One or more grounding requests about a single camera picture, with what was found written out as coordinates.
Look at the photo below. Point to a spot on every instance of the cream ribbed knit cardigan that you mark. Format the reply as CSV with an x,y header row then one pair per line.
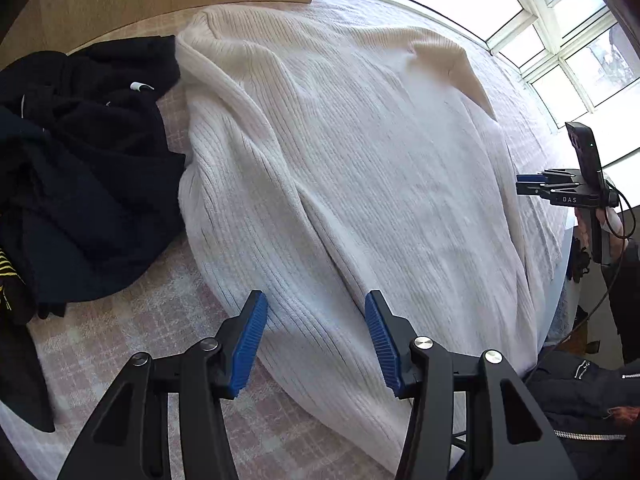
x,y
350,160

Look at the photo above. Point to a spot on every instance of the pink plaid blanket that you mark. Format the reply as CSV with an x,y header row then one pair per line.
x,y
125,330

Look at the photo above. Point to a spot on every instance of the person in black jacket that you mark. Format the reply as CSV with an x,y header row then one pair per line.
x,y
600,304

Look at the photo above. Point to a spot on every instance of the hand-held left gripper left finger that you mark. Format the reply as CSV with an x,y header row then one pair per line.
x,y
247,345

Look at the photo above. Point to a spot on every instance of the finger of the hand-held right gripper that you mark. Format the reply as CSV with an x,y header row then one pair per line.
x,y
555,176
530,184

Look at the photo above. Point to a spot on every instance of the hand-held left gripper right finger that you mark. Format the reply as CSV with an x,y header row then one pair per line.
x,y
382,345

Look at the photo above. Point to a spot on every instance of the person's right hand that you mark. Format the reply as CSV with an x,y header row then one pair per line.
x,y
582,230

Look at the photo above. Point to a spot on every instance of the black garment with yellow print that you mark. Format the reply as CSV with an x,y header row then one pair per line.
x,y
90,185

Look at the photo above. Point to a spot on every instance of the white window frame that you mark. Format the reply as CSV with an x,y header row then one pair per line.
x,y
542,0

